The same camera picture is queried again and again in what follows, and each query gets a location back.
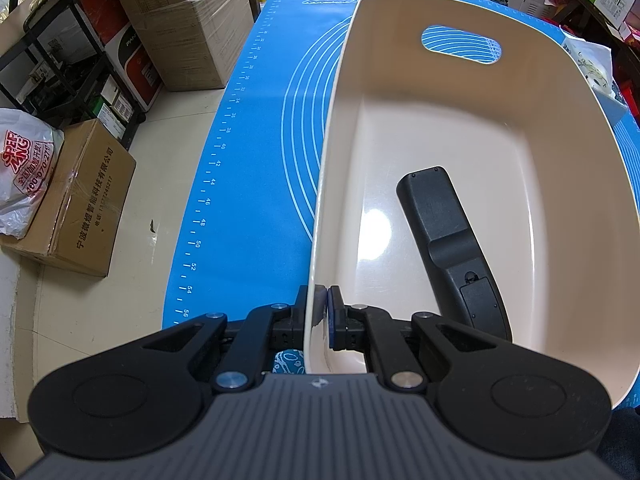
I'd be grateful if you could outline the white plastic bag red print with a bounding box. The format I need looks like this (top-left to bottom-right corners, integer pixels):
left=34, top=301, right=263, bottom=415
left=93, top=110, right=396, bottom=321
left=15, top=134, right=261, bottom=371
left=0, top=108, right=66, bottom=241

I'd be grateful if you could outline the red and white appliance box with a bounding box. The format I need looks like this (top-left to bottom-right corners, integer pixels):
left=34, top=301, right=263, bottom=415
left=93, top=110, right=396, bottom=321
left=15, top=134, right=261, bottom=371
left=105, top=22, right=163, bottom=113

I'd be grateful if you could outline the cream plastic basket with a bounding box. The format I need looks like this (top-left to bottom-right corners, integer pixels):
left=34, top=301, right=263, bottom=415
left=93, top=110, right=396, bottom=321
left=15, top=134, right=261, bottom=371
left=304, top=0, right=632, bottom=408

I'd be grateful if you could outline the cardboard box with black print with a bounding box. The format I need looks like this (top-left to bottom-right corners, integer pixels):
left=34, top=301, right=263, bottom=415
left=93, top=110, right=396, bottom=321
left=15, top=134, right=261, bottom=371
left=0, top=119, right=137, bottom=278

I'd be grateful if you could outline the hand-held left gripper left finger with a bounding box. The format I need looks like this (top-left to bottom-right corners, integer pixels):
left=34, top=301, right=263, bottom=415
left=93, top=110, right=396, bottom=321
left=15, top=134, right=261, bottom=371
left=137, top=285, right=309, bottom=394

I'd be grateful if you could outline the plastic-wrapped cardboard box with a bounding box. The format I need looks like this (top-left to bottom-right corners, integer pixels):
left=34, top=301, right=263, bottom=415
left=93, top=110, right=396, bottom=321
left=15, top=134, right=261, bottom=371
left=135, top=0, right=255, bottom=92

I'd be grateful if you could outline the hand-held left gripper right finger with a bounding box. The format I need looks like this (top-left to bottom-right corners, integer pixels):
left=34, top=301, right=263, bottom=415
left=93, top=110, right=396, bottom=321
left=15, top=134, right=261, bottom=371
left=326, top=285, right=507, bottom=394

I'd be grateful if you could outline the blue silicone baking mat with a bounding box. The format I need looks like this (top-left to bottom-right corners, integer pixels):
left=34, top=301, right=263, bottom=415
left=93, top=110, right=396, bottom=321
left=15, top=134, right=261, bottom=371
left=162, top=0, right=640, bottom=408

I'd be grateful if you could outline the black remote control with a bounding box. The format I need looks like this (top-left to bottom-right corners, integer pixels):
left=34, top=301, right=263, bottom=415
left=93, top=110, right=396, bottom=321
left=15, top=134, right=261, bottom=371
left=396, top=166, right=513, bottom=343

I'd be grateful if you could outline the white floral tissue box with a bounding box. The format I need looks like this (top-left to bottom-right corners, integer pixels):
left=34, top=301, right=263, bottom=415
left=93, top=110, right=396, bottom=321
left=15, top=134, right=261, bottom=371
left=560, top=35, right=628, bottom=111

